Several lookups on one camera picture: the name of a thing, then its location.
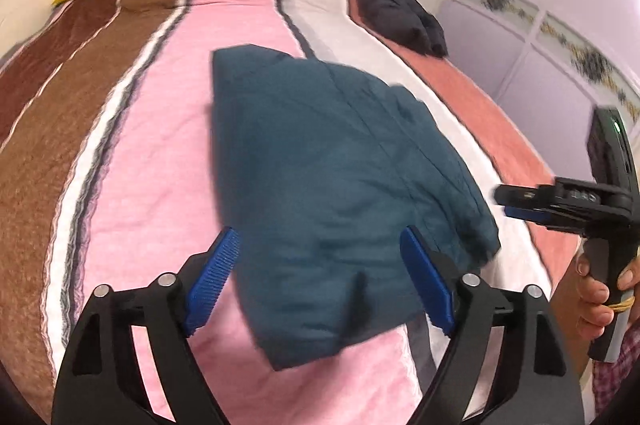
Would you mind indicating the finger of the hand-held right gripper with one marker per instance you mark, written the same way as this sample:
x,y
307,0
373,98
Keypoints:
x,y
525,214
520,195

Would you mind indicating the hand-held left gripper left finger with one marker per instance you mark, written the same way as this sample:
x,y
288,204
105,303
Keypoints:
x,y
215,280

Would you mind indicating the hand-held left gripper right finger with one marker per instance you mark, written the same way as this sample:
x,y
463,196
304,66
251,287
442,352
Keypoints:
x,y
430,280

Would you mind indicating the teal padded jacket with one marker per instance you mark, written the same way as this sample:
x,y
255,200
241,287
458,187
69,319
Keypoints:
x,y
325,155

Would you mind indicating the person's right hand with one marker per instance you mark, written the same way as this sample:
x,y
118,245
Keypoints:
x,y
595,300

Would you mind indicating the lilac wardrobe with floral trim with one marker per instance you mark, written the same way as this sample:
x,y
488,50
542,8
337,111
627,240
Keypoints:
x,y
525,70

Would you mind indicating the striped brown and pink blanket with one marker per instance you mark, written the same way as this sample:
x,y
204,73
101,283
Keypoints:
x,y
150,155

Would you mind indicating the pink plaid clothing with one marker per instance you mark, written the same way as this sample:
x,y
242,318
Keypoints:
x,y
617,385

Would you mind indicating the dark folded cloth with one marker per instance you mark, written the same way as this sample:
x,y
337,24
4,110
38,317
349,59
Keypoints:
x,y
395,10

